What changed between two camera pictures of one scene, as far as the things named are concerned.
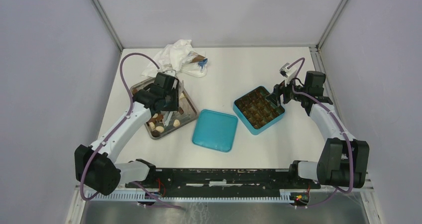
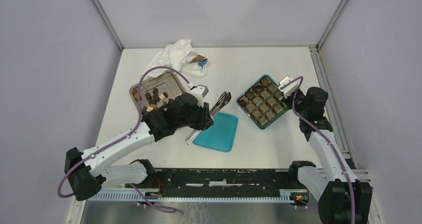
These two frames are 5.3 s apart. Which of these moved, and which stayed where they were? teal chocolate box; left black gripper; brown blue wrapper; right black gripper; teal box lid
Moved: teal chocolate box; left black gripper; right black gripper
Stayed: brown blue wrapper; teal box lid
